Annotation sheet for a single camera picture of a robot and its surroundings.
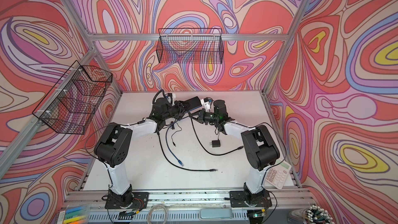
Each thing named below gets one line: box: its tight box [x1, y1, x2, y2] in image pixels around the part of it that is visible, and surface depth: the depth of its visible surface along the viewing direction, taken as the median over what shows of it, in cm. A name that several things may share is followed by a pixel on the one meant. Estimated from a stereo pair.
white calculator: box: [265, 158, 292, 190], surface depth 80 cm
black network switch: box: [183, 95, 203, 114], surface depth 90 cm
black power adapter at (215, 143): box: [209, 138, 221, 148], surface depth 93 cm
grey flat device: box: [199, 208, 233, 221], surface depth 70 cm
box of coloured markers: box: [57, 203, 92, 224], surface depth 71 cm
